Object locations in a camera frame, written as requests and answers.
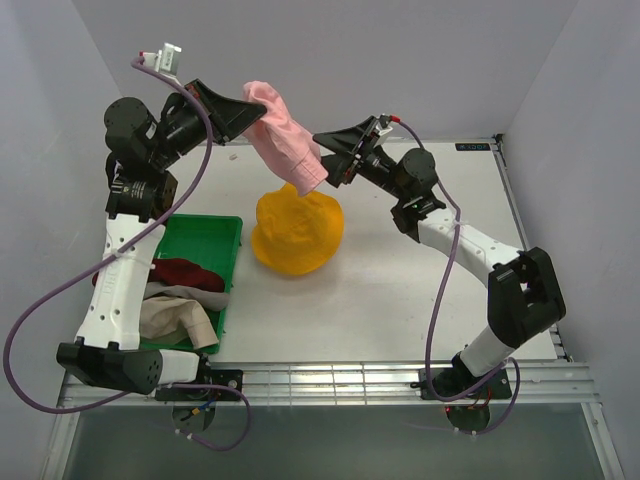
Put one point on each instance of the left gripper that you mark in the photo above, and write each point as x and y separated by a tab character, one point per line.
228	117

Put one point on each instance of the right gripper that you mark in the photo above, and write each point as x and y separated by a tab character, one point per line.
346	142

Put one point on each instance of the pink bucket hat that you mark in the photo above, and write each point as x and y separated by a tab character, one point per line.
286	147

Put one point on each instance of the yellow bucket hat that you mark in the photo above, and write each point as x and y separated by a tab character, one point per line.
296	235

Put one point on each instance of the dark red bucket hat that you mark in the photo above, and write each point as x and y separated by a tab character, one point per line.
182	272

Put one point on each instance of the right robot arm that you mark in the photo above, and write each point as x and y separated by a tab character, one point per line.
524	297

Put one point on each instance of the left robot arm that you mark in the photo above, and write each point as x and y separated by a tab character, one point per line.
106	352

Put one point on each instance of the green plastic tray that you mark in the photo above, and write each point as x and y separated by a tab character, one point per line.
212	243

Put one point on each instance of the grey bucket hat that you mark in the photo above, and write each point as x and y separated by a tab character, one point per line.
213	301

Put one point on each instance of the beige bucket hat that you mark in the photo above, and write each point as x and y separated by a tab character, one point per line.
171	320

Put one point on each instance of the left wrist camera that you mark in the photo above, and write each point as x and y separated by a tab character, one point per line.
164	61

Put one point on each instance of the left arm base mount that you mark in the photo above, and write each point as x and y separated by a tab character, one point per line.
230	378

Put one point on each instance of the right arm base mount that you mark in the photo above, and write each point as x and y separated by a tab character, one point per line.
448	383

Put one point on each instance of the aluminium table rail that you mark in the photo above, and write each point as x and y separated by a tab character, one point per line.
369	384

